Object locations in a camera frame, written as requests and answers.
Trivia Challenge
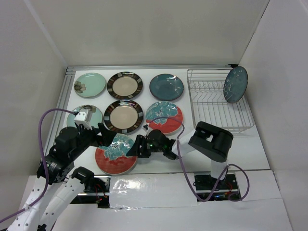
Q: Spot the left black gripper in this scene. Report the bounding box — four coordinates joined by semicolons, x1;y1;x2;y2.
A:
71;122;117;159

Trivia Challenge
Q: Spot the red teal plate front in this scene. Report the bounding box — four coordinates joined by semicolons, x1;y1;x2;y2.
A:
95;134;137;175

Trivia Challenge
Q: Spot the red teal plate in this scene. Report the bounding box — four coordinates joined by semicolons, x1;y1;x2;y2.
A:
95;134;137;175
145;101;183;134

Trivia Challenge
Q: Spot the dark teal plate front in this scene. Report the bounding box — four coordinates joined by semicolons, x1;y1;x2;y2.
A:
223;66;248;103

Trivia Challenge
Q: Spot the dark teal plate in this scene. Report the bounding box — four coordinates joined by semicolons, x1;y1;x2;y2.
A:
149;73;184;101
223;66;248;103

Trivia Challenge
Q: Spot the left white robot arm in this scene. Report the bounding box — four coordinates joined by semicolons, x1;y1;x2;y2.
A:
1;123;116;231

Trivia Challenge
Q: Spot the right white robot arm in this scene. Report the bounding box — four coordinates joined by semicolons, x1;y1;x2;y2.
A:
127;122;233;189

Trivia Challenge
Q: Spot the mint floral plate front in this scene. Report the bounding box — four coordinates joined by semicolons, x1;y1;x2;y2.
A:
66;104;103;128

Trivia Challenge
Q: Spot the mint floral plate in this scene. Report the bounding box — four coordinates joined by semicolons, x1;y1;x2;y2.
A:
74;73;106;98
66;104;103;128

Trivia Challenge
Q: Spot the black rim beige plate front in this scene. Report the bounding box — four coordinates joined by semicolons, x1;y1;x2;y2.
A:
103;100;144;134

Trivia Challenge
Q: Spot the black rim beige plate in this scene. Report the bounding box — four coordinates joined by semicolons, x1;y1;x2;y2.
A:
107;72;143;100
103;100;144;134

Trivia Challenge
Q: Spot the white tape sheet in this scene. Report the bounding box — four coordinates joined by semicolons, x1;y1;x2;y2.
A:
109;173;197;209

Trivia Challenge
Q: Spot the mint floral plate back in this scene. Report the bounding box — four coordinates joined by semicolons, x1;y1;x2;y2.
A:
74;73;106;98

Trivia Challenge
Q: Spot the black rim beige plate back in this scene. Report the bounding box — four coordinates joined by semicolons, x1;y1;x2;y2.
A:
107;72;143;100

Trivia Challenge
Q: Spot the dark teal plate back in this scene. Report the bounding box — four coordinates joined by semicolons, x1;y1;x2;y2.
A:
149;73;184;101

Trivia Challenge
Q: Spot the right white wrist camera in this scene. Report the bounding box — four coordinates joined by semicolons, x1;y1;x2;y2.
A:
142;124;149;131

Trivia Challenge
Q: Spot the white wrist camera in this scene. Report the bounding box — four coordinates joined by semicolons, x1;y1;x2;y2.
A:
142;124;149;131
74;109;93;130

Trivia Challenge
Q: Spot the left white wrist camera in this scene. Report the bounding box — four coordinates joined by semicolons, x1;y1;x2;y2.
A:
74;109;93;130

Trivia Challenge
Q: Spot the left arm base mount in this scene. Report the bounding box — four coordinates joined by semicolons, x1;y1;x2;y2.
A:
70;175;111;208

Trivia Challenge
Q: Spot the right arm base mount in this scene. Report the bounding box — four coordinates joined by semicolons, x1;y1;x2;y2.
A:
193;174;241;201

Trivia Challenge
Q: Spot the metal wire dish rack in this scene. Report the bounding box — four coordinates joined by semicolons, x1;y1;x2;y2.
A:
187;68;256;137

